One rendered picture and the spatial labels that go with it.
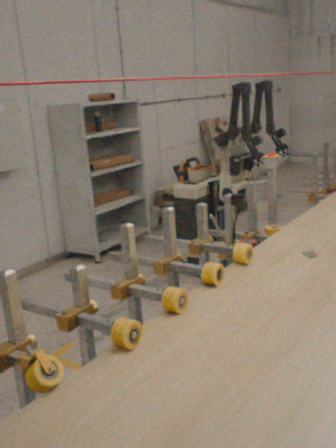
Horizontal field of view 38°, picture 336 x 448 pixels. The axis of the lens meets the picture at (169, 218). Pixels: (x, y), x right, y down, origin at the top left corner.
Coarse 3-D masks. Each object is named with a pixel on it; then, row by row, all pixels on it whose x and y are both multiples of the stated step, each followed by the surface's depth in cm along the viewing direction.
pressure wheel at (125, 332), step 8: (120, 320) 138; (128, 320) 137; (136, 320) 138; (112, 328) 137; (120, 328) 135; (128, 328) 135; (136, 328) 138; (112, 336) 136; (120, 336) 135; (128, 336) 135; (136, 336) 138; (120, 344) 136; (128, 344) 135; (136, 344) 138
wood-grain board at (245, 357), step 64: (256, 256) 205; (320, 256) 199; (192, 320) 152; (256, 320) 149; (320, 320) 146; (64, 384) 123; (128, 384) 121; (192, 384) 119; (256, 384) 117; (320, 384) 115
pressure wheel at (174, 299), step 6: (168, 288) 158; (174, 288) 157; (168, 294) 156; (174, 294) 155; (180, 294) 156; (186, 294) 159; (162, 300) 156; (168, 300) 155; (174, 300) 154; (180, 300) 156; (186, 300) 159; (168, 306) 155; (174, 306) 154; (180, 306) 157; (186, 306) 159; (180, 312) 156
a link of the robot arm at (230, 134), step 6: (240, 84) 367; (246, 84) 364; (234, 90) 371; (240, 90) 371; (234, 96) 373; (240, 96) 374; (234, 102) 374; (234, 108) 376; (234, 114) 377; (234, 120) 378; (234, 126) 379; (228, 132) 381; (234, 132) 380; (228, 138) 382
